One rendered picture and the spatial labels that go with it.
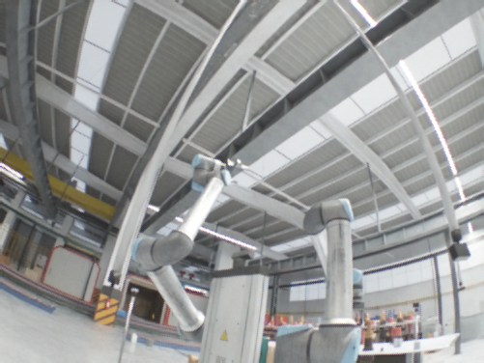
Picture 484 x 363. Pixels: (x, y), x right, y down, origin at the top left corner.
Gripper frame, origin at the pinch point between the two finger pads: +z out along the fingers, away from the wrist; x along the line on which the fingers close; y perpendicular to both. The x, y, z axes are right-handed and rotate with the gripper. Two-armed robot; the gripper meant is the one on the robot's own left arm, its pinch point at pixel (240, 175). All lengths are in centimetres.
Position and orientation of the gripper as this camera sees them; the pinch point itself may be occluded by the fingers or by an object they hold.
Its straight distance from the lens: 160.4
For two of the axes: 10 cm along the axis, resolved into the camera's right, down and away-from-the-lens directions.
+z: 8.1, 2.5, 5.3
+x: -5.4, 6.8, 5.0
